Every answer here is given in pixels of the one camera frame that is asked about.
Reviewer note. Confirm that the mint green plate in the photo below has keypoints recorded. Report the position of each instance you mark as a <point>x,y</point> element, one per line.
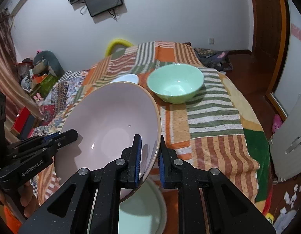
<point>144,212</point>

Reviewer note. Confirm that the brown wooden door frame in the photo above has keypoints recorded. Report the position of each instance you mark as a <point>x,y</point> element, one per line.
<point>271,43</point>

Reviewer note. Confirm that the white round plate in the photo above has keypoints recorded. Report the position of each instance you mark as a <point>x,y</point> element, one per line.
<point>132,78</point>

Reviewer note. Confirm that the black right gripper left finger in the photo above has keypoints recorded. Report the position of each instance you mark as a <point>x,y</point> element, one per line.
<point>88,202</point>

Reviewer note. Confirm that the pink bowl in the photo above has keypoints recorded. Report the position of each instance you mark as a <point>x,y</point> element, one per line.
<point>106,122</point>

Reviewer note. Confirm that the red box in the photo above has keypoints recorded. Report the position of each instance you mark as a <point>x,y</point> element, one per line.
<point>20,121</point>

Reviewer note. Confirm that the grey stuffed shark toy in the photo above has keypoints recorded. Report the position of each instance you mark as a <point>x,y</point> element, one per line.
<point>46,61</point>

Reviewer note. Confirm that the floral patterned bedspread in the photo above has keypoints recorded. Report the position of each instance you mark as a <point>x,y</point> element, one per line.
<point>62,95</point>

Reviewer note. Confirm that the pile of dark clothes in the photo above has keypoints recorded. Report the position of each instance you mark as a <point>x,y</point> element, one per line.
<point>214,59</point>

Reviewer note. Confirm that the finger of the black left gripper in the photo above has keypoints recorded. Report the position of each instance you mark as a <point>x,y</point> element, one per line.
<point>36,143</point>

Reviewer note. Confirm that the mint green bowl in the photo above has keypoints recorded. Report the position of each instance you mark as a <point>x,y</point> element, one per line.
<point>176,83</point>

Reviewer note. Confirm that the striped patchwork tablecloth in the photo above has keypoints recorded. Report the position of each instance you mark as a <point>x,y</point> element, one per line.
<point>215,129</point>

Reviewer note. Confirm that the pink plush toy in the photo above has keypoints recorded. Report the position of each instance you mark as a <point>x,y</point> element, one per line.
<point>277,123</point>

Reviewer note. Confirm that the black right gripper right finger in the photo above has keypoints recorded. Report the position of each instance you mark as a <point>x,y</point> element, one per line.
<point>208,202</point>

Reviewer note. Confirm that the striped pink curtain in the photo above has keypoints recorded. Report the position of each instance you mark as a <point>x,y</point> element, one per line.
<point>16,97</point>

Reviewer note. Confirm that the person's left hand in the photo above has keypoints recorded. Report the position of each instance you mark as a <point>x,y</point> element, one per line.
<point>19,198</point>

